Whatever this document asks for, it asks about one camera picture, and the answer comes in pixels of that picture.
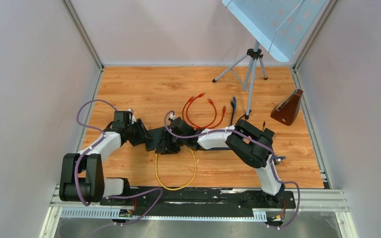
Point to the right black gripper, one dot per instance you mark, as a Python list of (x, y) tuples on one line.
[(171, 130)]

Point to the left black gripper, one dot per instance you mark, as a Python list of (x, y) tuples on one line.
[(143, 132)]

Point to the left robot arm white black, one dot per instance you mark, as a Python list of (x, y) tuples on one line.
[(82, 177)]

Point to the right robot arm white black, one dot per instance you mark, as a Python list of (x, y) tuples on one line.
[(251, 144)]

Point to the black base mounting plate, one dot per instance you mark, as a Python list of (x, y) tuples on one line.
[(201, 202)]

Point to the brown wooden metronome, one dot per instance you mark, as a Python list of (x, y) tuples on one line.
[(286, 111)]

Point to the grey tripod stand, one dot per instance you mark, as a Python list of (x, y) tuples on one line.
[(256, 56)]

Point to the light blue perforated panel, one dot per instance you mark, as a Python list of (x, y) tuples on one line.
[(278, 25)]

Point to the aluminium frame rail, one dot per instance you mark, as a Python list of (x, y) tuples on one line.
[(307, 200)]

